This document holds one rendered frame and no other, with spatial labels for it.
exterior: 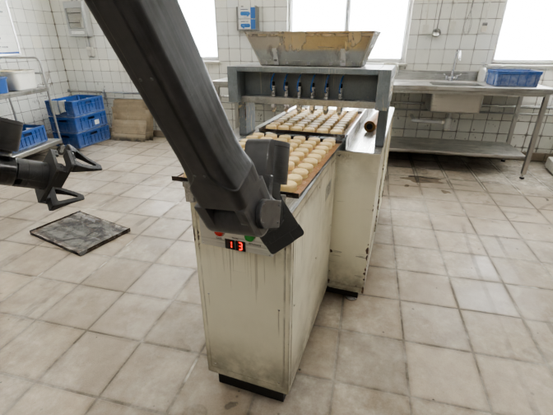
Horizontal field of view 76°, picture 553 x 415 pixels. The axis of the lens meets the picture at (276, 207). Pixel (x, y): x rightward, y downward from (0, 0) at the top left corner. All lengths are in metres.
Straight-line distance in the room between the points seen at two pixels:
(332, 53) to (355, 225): 0.78
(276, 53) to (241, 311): 1.10
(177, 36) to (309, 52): 1.38
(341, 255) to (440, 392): 0.71
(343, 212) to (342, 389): 0.77
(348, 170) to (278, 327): 0.78
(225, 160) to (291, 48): 1.35
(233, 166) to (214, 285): 0.93
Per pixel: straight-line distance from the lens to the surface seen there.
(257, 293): 1.21
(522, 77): 4.38
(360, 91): 1.67
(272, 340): 1.32
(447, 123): 4.37
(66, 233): 3.01
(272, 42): 1.70
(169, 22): 0.31
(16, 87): 4.90
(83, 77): 6.19
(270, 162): 0.47
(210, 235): 1.12
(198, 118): 0.33
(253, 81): 1.79
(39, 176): 0.85
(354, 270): 1.89
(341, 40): 1.62
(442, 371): 1.82
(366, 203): 1.71
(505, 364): 1.98
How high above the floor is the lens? 1.28
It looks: 25 degrees down
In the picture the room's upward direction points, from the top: straight up
